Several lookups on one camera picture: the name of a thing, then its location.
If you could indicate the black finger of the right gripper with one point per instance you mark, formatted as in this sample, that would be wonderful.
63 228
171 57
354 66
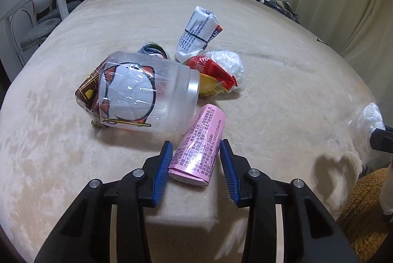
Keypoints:
382 139

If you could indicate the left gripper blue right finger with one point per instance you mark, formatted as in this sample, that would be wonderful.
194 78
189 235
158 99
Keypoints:
235 169

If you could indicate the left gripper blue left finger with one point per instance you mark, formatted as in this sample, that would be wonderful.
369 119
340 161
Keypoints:
156 169

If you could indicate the pink cylindrical can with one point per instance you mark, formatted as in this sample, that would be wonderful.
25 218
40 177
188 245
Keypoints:
194 160

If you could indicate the clear plastic printed jar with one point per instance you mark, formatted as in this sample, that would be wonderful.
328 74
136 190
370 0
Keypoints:
141 92

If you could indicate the red yellow snack bag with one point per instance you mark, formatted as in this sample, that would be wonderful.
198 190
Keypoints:
214 79

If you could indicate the brown snack packet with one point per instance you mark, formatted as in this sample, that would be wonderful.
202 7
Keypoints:
87 95

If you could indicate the clear plastic bag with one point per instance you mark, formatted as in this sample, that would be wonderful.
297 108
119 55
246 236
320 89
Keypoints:
230 62

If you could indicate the white blue printed wrapper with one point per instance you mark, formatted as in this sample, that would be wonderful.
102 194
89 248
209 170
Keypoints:
201 29

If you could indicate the beige bed cover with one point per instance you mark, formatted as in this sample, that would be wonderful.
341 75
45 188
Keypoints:
289 120

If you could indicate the brown fluffy rug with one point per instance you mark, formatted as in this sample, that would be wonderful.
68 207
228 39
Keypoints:
367 229

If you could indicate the pile of dark clothes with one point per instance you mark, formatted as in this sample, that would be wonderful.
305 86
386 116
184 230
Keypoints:
282 7

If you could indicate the grey cushioned chair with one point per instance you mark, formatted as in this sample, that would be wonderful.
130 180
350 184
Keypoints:
31 24

